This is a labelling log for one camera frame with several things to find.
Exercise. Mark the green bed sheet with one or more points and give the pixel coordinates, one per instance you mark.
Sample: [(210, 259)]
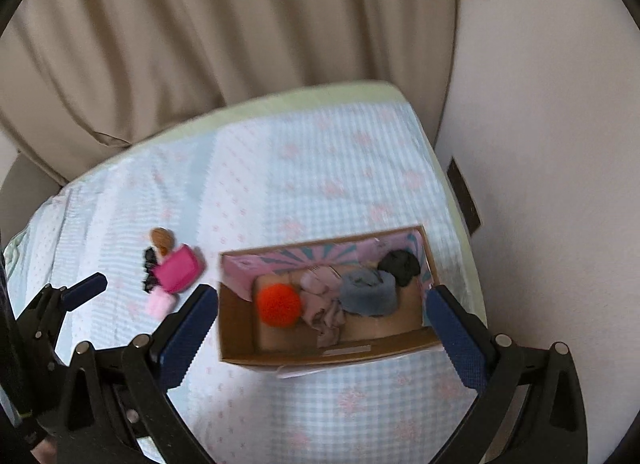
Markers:
[(280, 108)]

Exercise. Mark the beige curtain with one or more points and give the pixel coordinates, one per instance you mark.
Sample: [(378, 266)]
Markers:
[(82, 80)]

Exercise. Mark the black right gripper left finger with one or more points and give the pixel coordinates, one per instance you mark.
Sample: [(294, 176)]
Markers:
[(113, 397)]

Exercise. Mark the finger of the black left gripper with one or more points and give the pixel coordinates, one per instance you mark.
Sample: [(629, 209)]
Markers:
[(83, 291)]

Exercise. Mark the orange fluffy pom-pom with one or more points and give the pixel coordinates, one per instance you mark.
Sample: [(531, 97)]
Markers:
[(278, 305)]

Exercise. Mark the black plush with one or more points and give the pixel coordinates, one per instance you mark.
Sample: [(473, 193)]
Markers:
[(402, 265)]

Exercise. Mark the cardboard box with pink pattern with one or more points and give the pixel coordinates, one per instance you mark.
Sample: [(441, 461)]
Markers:
[(245, 341)]

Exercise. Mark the grey plush cloth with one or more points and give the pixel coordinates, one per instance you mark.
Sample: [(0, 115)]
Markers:
[(368, 292)]

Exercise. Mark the blue checked bed blanket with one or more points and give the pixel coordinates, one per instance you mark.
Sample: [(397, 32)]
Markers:
[(397, 410)]

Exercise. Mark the pale pink cloth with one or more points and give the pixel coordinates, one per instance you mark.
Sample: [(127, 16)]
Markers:
[(322, 311)]

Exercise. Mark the light pink soft item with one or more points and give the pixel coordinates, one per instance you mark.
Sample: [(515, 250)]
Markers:
[(160, 304)]

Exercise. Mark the magenta pouch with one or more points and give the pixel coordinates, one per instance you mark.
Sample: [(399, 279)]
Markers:
[(179, 270)]

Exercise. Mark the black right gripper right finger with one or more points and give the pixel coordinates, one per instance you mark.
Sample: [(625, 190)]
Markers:
[(551, 426)]

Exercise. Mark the black fuzzy item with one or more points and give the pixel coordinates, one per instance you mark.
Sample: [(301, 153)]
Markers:
[(149, 264)]

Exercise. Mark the brown plush toy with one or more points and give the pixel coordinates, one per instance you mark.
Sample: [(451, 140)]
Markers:
[(163, 241)]

